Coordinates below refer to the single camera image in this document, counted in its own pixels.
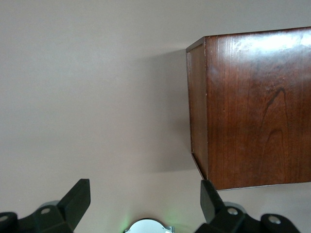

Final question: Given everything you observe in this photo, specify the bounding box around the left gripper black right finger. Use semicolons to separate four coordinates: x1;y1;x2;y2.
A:
195;179;302;233

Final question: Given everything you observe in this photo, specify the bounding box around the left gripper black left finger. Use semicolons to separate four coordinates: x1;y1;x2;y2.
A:
0;179;91;233

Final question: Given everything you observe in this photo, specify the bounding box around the dark wooden drawer cabinet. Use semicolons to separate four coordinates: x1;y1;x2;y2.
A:
186;26;311;191

